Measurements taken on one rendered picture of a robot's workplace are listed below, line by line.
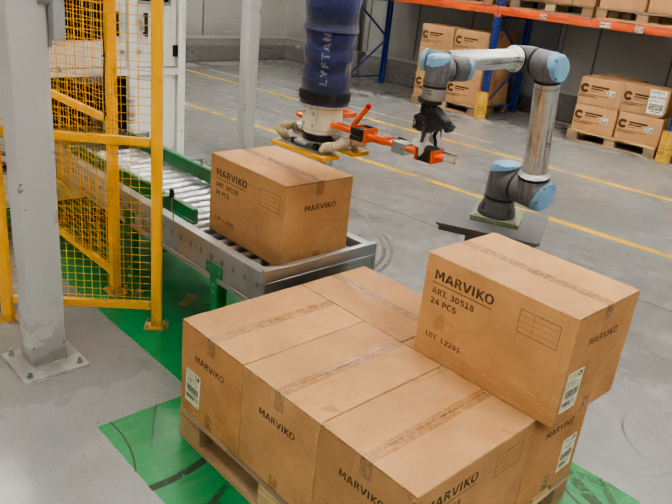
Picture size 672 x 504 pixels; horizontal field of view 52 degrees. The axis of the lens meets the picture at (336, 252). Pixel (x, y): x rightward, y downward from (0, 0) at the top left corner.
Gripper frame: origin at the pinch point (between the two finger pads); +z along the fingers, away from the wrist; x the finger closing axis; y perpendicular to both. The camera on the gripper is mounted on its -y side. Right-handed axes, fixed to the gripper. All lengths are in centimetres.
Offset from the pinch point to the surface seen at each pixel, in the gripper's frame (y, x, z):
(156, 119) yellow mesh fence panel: 125, 45, 11
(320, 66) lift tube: 55, 10, -24
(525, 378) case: -71, 25, 55
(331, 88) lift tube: 50, 7, -16
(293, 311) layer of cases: 23, 42, 67
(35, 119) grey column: 121, 102, 6
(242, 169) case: 90, 21, 28
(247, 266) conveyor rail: 61, 37, 63
